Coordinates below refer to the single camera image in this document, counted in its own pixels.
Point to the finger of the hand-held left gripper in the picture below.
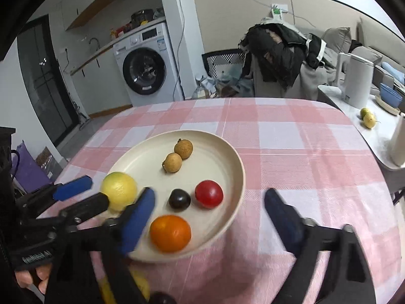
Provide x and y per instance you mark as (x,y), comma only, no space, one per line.
(72,187)
(91,204)

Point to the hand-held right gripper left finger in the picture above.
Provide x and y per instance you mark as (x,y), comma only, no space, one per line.
(139,218)

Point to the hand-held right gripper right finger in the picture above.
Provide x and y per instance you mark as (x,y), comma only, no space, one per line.
(284,221)

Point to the smooth yellow-green lemon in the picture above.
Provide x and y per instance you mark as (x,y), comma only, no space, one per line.
(120,190)

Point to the large orange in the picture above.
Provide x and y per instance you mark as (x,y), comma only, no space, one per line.
(170,233)

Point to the dark purple plum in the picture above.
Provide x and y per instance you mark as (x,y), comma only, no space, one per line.
(163,299)
(179,199)

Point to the brown longan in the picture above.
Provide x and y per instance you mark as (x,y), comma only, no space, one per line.
(172,162)
(183,148)

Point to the red tomato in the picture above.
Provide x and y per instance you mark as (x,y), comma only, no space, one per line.
(208,193)

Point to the cream round plate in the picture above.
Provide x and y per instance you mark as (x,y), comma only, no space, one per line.
(208,164)

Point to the person's left hand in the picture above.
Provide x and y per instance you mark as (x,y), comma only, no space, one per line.
(25,278)

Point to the brown patterned bag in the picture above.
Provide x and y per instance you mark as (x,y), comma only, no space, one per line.
(44,160)

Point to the purple bag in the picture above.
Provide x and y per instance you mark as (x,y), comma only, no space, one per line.
(27,167)

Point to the bumpy yellow-green lemon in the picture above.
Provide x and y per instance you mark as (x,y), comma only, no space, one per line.
(140,286)

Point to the white floor mop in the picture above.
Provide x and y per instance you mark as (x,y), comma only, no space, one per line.
(83,118)

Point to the pink checkered tablecloth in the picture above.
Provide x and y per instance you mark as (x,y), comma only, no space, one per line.
(300,152)

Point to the black glass door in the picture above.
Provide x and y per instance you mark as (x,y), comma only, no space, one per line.
(41,85)

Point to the white kitchen counter cabinet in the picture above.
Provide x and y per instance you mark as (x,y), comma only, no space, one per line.
(104,82)

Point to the white side table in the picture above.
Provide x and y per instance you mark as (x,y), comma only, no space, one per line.
(373,136)

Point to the small yellow fruit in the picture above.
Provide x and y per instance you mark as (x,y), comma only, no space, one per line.
(369,121)

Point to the small green fruit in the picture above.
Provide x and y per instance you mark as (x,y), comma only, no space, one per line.
(364,111)

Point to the white tumbler cup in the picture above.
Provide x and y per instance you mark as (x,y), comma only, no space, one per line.
(398,142)

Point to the white washing machine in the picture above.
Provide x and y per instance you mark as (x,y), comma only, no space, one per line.
(145,69)

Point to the grey chair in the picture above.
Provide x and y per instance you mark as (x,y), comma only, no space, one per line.
(313,82)

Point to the kitchen faucet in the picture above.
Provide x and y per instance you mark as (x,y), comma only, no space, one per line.
(94,41)

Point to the small cream plate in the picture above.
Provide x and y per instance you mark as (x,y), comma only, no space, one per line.
(384,107)

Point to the pile of plastic bags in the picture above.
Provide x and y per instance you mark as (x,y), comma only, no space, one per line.
(215,87)

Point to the white electric kettle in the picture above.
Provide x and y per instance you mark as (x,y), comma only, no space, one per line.
(357,82)

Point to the yellow bottle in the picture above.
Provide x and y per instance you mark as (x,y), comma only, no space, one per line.
(112,34)

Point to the stack of blue bowls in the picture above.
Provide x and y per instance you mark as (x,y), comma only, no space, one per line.
(390,96)

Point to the red container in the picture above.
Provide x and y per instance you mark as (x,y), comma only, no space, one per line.
(122,30)

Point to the pile of dark clothes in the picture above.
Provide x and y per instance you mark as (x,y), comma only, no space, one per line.
(278,57)

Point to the black cooking pot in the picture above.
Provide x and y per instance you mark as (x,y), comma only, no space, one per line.
(142,18)

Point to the light blue pillow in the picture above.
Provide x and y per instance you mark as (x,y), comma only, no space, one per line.
(394,71)

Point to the small grey pillow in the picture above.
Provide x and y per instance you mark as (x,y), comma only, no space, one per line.
(367,53)

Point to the large grey pillow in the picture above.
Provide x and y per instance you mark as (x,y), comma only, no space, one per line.
(338,39)

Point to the grey sofa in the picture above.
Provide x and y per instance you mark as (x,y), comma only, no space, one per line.
(373,34)

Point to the white wall cabinets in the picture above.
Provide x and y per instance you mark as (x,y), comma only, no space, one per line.
(79,9)

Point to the green white wall charger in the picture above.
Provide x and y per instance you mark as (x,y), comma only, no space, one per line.
(277,11)

